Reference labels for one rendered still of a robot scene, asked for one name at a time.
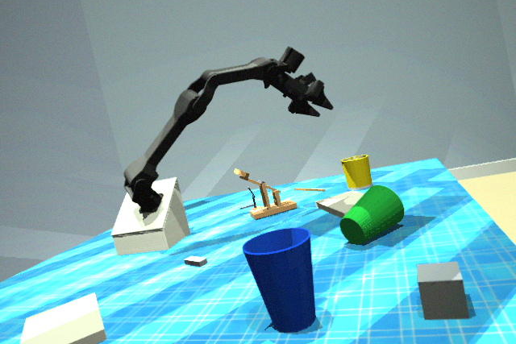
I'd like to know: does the blue plastic cup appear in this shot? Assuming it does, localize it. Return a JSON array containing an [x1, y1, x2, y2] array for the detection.
[[242, 228, 316, 333]]

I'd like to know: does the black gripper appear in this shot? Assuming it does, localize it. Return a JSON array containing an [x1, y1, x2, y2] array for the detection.
[[282, 77, 334, 117]]

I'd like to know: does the green cup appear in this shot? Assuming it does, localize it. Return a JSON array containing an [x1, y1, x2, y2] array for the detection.
[[339, 185, 404, 244]]

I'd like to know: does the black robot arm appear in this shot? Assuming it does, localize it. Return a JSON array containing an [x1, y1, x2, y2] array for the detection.
[[123, 47, 305, 213]]

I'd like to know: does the yellow cup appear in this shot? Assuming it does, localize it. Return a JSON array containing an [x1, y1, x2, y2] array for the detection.
[[341, 155, 372, 190]]

